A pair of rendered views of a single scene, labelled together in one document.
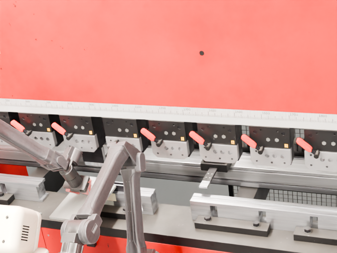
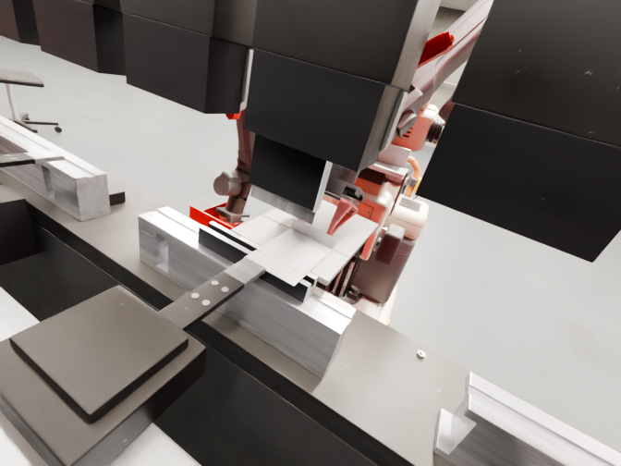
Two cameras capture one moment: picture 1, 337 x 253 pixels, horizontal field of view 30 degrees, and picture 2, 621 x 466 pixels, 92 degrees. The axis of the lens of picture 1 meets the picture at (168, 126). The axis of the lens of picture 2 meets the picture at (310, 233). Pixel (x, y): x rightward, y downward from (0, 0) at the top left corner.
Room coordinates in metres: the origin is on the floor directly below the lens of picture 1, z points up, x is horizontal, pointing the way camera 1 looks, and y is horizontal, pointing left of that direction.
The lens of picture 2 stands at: (2.71, 0.36, 1.25)
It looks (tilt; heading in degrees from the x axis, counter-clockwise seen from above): 28 degrees down; 177
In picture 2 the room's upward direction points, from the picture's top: 15 degrees clockwise
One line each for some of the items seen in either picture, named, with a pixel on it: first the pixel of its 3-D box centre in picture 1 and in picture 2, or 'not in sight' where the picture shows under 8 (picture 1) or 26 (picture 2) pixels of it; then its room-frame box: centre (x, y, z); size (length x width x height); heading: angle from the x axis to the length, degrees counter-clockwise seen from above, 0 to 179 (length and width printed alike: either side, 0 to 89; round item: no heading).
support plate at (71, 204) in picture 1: (83, 201); (314, 228); (2.21, 0.39, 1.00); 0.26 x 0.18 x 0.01; 156
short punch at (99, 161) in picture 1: (94, 156); (287, 177); (2.35, 0.33, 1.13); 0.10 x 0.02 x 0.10; 66
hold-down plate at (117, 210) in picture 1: (106, 211); not in sight; (2.28, 0.32, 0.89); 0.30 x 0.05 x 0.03; 66
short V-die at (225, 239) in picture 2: (105, 184); (254, 258); (2.34, 0.31, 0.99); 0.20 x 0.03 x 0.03; 66
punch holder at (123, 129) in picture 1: (126, 132); (192, 29); (2.28, 0.17, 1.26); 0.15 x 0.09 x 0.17; 66
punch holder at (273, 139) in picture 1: (272, 141); not in sight; (2.03, -0.37, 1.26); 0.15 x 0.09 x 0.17; 66
